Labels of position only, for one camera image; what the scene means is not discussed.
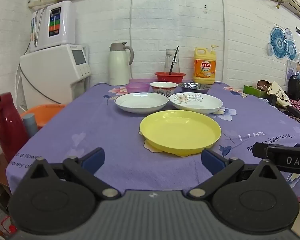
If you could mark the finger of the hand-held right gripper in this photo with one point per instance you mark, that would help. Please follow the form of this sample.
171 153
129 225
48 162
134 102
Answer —
289 160

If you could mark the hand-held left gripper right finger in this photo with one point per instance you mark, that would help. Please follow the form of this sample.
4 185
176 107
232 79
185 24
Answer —
211 160

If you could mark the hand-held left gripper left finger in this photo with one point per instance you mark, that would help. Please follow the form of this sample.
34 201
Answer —
93 158

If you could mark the floral ceramic bowl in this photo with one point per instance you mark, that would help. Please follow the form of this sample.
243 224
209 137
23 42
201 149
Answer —
163 88

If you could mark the purple floral tablecloth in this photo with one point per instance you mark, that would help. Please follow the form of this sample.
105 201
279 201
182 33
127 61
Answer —
90 130

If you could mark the yellow plastic plate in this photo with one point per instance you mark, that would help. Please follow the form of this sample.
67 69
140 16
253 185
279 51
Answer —
180 130

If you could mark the white floral plate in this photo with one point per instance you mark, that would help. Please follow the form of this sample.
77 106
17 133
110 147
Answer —
197 103

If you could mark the orange plastic basin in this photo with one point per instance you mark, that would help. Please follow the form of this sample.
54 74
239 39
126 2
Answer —
45 112

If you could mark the white tote bag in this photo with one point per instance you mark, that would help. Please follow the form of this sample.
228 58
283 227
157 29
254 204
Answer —
279 92

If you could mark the grey cup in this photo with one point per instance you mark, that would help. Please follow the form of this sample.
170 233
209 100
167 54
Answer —
30 126

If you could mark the black appliance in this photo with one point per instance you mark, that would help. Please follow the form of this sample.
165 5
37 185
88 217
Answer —
294 87

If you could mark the plain white plate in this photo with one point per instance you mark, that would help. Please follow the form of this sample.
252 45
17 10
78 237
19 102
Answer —
140 102

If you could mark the metal bowl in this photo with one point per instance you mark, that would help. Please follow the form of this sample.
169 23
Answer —
193 87

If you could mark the green box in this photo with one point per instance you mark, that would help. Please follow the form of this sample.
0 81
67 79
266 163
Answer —
249 91

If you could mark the brown round item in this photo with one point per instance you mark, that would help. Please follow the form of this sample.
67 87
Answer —
263 84

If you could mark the purple plastic bowl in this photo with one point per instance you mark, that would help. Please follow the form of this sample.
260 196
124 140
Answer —
137 87

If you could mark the red thermos flask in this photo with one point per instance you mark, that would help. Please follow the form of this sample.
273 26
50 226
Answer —
7 125

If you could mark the yellow detergent bottle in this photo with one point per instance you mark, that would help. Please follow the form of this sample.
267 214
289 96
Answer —
205 67

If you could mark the white water dispenser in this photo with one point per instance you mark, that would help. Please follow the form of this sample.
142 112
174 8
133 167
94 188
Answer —
52 75

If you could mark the red plastic bowl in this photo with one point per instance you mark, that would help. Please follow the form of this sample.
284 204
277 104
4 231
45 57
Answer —
165 78

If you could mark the wooden side table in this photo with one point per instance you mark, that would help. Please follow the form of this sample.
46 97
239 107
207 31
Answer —
0 177

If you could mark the white thermos jug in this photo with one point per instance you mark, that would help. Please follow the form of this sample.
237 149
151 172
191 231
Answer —
117 65

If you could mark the small blue paper fan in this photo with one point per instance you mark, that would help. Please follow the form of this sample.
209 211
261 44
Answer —
291 49

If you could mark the large blue paper fan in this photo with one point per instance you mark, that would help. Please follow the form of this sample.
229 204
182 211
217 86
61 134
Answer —
277 42

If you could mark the white water purifier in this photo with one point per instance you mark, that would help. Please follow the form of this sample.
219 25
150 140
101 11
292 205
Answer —
62 22

